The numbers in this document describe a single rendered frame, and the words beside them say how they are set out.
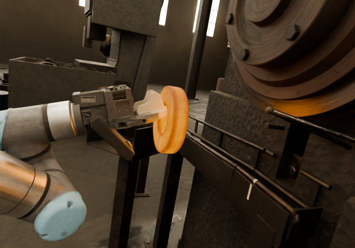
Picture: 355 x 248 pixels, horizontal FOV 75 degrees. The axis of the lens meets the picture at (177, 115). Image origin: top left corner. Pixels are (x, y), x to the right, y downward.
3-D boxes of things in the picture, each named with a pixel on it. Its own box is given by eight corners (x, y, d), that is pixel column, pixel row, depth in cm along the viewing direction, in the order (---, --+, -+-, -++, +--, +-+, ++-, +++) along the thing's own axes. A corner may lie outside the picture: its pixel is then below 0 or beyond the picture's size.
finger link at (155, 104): (177, 89, 50) (134, 96, 47) (179, 115, 51) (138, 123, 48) (173, 87, 53) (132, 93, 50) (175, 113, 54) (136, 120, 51)
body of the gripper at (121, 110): (134, 87, 46) (68, 97, 42) (140, 128, 48) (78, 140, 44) (129, 84, 53) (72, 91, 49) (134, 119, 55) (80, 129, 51)
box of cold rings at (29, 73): (101, 116, 354) (106, 65, 338) (109, 134, 281) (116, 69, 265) (22, 112, 310) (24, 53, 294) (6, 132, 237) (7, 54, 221)
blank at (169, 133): (169, 87, 61) (157, 85, 60) (194, 88, 47) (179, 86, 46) (161, 144, 62) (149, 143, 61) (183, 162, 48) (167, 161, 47)
